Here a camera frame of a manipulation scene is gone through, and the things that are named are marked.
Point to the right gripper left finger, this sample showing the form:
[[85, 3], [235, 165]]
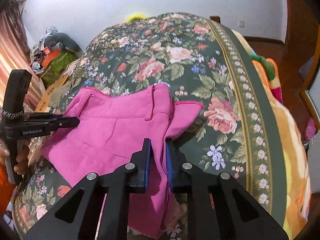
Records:
[[97, 207]]

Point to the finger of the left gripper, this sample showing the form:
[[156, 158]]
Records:
[[64, 122], [55, 116]]

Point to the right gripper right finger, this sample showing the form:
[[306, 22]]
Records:
[[218, 206]]

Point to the pink pants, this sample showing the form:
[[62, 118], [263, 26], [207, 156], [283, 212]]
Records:
[[110, 130]]

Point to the orange sleeve forearm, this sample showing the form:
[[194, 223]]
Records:
[[6, 190]]

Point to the left hand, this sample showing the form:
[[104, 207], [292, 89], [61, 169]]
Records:
[[22, 157]]

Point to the brown cardboard box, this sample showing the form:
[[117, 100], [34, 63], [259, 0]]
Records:
[[43, 103]]

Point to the olive green folded garment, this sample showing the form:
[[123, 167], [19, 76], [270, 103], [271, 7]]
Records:
[[58, 93]]

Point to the green storage bag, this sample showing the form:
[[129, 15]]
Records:
[[54, 65]]

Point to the striped pink curtain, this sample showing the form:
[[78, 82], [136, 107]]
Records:
[[15, 54]]

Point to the grey clothes pile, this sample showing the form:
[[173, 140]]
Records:
[[54, 40]]

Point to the floral bedspread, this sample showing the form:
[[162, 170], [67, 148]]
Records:
[[199, 60]]

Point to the orange yellow blanket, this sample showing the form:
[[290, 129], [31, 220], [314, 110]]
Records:
[[298, 188]]

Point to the pink slipper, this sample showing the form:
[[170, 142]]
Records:
[[310, 130]]

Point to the yellow round object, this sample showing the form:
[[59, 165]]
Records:
[[136, 17]]

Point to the wooden door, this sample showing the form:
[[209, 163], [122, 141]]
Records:
[[301, 37]]

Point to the wooden bed post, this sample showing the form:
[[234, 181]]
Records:
[[215, 19]]

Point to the wall socket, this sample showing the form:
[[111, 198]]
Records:
[[241, 24]]

